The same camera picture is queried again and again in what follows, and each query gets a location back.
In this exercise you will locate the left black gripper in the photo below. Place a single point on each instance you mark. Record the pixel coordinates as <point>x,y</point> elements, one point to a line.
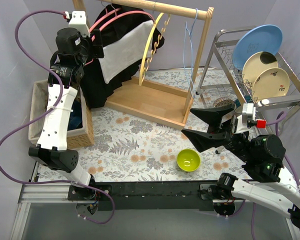
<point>97,43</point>

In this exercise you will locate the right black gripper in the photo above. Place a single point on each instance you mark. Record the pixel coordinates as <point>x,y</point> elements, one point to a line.
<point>226,130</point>

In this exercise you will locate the black garment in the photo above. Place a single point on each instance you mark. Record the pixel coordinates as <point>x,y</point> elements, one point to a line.
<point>93,86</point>

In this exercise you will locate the blue wire hanger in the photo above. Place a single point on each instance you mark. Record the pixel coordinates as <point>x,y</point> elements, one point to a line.
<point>189,72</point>

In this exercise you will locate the yellow hanger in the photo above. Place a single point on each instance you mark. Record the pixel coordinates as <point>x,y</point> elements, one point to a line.
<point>151,46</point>

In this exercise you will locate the pink hanger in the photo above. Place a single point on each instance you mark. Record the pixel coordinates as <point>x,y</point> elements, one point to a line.
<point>116,25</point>

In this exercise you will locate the navy blue denim garment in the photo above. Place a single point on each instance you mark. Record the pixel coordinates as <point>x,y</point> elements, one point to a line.
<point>75,118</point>

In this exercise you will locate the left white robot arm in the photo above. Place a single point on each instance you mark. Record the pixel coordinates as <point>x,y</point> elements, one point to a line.
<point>74,49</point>

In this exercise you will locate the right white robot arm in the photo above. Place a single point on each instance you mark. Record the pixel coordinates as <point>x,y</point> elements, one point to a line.
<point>262,156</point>

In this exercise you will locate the patterned small bowl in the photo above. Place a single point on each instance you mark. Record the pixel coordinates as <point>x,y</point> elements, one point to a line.
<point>222,102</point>

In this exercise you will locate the white cloth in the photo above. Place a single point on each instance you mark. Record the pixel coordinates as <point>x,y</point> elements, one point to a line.
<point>119,55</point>

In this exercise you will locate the green bowl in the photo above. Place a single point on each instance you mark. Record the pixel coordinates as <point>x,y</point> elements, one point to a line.
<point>188,160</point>

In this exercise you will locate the metal dish rack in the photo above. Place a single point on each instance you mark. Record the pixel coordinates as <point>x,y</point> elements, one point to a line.
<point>223,51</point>

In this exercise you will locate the wooden clothes rack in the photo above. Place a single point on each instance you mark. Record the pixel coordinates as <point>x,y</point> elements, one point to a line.
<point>153,101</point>

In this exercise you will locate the wicker laundry basket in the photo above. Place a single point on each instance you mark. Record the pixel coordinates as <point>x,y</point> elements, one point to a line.
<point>77,138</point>

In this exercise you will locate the cream plate with flower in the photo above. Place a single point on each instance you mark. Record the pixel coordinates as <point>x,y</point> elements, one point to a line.
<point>273,82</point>

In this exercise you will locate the floral tablecloth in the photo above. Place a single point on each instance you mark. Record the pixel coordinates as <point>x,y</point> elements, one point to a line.
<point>129,149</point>

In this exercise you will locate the cream plate with black spot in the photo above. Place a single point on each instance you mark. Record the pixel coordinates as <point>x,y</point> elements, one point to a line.
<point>256,64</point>

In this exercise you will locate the blue plate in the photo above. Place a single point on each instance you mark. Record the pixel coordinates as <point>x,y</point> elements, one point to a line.
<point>264,38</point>

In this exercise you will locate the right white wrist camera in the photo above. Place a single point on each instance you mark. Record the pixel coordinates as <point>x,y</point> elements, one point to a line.
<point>248,117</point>

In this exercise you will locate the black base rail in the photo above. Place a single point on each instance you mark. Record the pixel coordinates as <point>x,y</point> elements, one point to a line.
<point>153,195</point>

